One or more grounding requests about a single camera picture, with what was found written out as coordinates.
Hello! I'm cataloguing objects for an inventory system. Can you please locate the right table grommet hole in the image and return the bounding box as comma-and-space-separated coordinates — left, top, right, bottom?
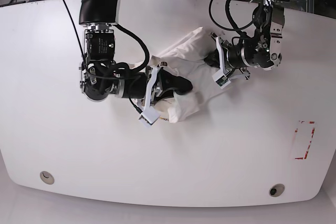
269, 184, 285, 197

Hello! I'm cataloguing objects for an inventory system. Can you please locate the left table grommet hole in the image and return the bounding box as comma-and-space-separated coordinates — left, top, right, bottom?
40, 171, 55, 185

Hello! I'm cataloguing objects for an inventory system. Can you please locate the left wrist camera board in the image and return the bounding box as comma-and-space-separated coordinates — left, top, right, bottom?
212, 70, 231, 89

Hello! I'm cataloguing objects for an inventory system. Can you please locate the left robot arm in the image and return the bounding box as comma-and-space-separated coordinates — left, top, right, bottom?
205, 0, 289, 89

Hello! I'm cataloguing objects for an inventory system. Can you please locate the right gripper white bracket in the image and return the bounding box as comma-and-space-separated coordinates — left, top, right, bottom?
138, 65, 193, 120

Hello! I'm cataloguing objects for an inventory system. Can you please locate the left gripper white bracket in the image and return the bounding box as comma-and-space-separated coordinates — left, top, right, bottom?
205, 31, 251, 89

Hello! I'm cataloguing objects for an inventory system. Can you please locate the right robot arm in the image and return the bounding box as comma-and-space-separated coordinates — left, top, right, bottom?
79, 0, 193, 125

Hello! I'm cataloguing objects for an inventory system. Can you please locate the red tape rectangle marking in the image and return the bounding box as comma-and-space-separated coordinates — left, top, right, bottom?
291, 121, 316, 160

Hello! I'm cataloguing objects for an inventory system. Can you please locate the table grommet hole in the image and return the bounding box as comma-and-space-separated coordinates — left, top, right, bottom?
269, 184, 285, 197
40, 171, 55, 185

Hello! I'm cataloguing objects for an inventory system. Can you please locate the white t-shirt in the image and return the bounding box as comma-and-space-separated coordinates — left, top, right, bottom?
149, 27, 230, 123

